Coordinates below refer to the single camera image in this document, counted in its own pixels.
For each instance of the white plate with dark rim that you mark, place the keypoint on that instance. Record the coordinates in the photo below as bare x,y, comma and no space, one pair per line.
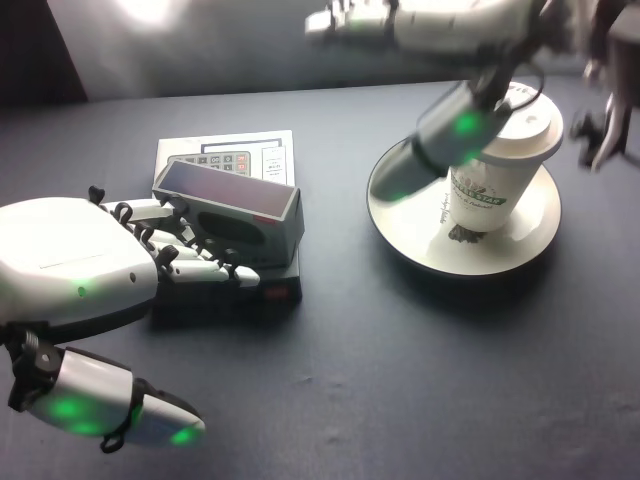
400,230

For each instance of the dark grey rectangular box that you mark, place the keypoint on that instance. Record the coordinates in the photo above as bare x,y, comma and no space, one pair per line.
225,192

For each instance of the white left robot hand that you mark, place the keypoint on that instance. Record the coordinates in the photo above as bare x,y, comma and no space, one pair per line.
65,255

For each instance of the white calculator box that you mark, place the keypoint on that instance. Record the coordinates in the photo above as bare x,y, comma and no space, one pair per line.
225,142

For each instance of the white cup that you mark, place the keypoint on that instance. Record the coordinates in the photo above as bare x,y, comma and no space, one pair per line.
480,195

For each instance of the grey table cloth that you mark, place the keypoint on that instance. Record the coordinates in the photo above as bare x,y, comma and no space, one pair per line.
320,375

